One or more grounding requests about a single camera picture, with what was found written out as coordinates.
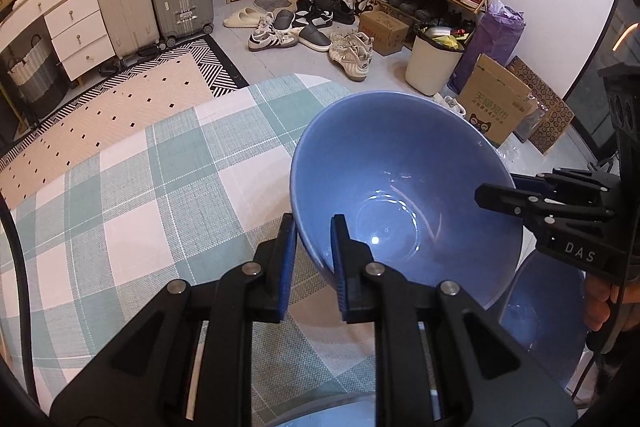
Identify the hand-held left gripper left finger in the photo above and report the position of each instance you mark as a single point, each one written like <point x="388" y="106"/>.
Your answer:
<point x="286" y="267"/>

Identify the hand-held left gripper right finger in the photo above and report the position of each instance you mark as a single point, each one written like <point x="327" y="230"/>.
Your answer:
<point x="340" y="272"/>

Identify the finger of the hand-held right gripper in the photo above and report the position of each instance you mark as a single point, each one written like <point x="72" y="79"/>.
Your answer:
<point x="505" y="198"/>
<point x="530" y="183"/>

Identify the blue bowl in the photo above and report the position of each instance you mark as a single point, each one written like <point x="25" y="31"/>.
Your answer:
<point x="390" y="167"/>
<point x="540" y="332"/>

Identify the person's right hand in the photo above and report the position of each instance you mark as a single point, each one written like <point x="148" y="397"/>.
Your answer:
<point x="595" y="302"/>

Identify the brown patterned doormat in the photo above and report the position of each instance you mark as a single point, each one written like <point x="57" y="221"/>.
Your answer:
<point x="550" y="112"/>

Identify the large printed cardboard box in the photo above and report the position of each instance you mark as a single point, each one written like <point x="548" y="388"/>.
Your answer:
<point x="495" y="102"/>

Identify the green checked tablecloth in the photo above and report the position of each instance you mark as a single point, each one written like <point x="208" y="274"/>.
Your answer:
<point x="150" y="232"/>

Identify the purple bag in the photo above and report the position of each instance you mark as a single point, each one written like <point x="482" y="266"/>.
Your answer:
<point x="495" y="37"/>

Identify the white trash bin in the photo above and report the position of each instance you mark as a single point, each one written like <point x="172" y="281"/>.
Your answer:
<point x="430" y="67"/>

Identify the small brown cardboard box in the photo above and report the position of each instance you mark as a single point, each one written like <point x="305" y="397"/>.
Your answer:
<point x="382" y="32"/>

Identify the striped black white rug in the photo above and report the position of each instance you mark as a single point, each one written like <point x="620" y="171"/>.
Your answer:
<point x="125" y="107"/>

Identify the pile of assorted shoes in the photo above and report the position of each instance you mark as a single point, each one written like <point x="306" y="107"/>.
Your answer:
<point x="310" y="37"/>

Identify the cream slipper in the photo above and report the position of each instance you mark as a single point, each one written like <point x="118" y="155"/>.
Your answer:
<point x="257" y="13"/>
<point x="240" y="21"/>

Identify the grey floor mat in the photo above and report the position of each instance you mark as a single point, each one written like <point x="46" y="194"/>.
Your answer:
<point x="272" y="1"/>

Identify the grey white woven basket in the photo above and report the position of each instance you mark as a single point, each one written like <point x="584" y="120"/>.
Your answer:
<point x="35" y="77"/>

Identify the white drawer unit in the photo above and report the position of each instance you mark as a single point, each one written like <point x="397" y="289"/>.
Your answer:
<point x="75" y="32"/>

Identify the white vanity desk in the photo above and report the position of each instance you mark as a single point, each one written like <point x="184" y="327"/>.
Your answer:
<point x="30" y="7"/>

